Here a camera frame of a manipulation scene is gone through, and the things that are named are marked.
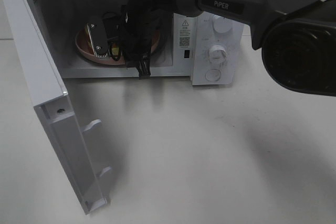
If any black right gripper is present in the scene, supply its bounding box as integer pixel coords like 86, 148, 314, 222
87, 0, 177, 68

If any pink round plate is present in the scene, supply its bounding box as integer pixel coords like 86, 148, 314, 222
74, 23, 161, 68

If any white microwave door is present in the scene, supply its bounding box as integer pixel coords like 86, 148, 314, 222
3, 0, 112, 214

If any round door release button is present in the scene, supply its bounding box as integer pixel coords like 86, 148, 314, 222
205, 69, 221, 82

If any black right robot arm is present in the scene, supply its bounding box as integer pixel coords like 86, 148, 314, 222
86, 0, 335, 97

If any white warning label sticker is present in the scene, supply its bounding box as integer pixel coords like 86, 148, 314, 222
178, 18, 192, 48

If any white microwave oven body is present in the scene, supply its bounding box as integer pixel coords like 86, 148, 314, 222
34, 0, 244, 85

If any lower white timer knob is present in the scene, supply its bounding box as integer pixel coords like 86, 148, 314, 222
208, 45, 226, 65

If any upper white power knob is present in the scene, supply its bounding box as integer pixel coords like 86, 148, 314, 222
212, 15, 233, 34

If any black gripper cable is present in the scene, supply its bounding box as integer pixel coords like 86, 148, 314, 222
101, 11, 124, 62

